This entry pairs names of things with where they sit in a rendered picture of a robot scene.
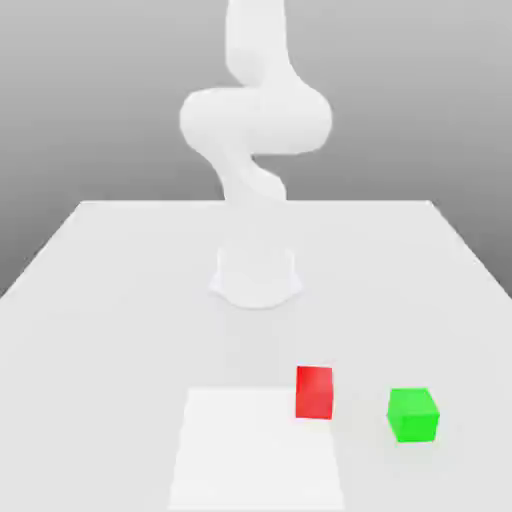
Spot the small green cube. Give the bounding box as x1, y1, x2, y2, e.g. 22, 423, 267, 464
385, 386, 442, 444

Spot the small red cube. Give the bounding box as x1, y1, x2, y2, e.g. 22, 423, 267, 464
294, 364, 334, 421

